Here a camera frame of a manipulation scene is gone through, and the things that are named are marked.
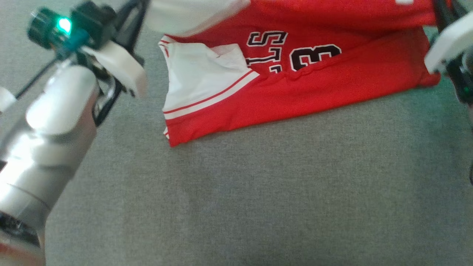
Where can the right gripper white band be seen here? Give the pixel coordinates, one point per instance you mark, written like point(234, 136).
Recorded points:
point(451, 40)

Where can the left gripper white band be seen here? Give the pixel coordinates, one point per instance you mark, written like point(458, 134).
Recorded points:
point(125, 66)

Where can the red basketball jersey with lettering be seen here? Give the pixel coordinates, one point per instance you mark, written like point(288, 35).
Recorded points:
point(314, 85)

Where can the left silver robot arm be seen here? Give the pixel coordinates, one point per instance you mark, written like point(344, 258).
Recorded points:
point(48, 140)

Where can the grey fabric sofa seat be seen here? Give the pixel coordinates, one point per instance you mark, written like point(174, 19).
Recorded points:
point(258, 192)

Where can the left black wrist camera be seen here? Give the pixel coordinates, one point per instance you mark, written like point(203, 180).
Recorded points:
point(85, 22)

